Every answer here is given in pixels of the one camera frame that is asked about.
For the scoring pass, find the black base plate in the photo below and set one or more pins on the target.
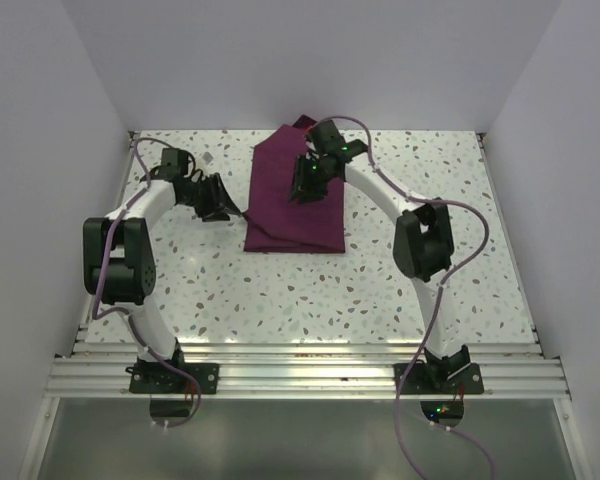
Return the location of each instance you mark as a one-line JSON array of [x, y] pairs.
[[152, 378], [422, 381]]

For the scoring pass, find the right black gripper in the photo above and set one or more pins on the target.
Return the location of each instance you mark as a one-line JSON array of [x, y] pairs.
[[301, 187]]

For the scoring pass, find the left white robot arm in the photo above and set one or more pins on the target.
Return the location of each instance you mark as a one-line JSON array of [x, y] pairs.
[[119, 267]]

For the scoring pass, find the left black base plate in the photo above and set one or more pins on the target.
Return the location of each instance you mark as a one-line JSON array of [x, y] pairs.
[[152, 378]]

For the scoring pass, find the purple cloth mat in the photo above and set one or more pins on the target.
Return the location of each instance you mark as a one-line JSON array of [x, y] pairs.
[[274, 223]]

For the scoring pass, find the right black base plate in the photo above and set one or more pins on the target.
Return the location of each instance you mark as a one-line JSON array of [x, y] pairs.
[[422, 381]]

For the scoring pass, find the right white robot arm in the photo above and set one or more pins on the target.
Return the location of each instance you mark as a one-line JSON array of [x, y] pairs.
[[422, 248]]

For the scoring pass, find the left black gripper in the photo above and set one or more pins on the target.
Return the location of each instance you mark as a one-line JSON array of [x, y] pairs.
[[219, 204]]

